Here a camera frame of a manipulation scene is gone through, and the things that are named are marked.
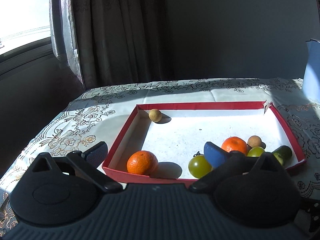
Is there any window frame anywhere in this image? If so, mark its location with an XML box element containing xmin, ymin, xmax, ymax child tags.
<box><xmin>1</xmin><ymin>37</ymin><xmax>53</xmax><ymax>75</ymax></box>

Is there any blue electric kettle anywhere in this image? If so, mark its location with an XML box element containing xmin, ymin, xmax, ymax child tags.
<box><xmin>302</xmin><ymin>39</ymin><xmax>320</xmax><ymax>103</ymax></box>

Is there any brown longan fruit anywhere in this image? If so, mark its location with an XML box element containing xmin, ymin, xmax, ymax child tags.
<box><xmin>148</xmin><ymin>109</ymin><xmax>162</xmax><ymax>122</ymax></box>
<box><xmin>247</xmin><ymin>135</ymin><xmax>262</xmax><ymax>148</ymax></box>

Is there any dark patterned curtain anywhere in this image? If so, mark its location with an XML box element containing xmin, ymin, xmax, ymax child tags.
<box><xmin>49</xmin><ymin>0</ymin><xmax>174</xmax><ymax>89</ymax></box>

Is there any small green tomato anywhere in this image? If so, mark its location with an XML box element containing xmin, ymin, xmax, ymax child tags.
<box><xmin>247</xmin><ymin>146</ymin><xmax>265</xmax><ymax>157</ymax></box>

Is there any red shallow cardboard box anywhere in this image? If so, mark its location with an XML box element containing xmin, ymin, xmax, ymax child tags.
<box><xmin>102</xmin><ymin>101</ymin><xmax>306</xmax><ymax>185</ymax></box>

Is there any green cucumber chunk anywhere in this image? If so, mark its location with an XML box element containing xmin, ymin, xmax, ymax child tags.
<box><xmin>272</xmin><ymin>145</ymin><xmax>292</xmax><ymax>166</ymax></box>

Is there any small orange tangerine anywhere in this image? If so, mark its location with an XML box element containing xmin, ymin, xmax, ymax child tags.
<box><xmin>221</xmin><ymin>137</ymin><xmax>248</xmax><ymax>155</ymax></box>

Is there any large orange tangerine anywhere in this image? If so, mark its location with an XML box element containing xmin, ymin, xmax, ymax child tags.
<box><xmin>126</xmin><ymin>151</ymin><xmax>158</xmax><ymax>176</ymax></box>

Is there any green tomato with stem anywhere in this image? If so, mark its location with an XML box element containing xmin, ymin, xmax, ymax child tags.
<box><xmin>188</xmin><ymin>152</ymin><xmax>213</xmax><ymax>179</ymax></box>

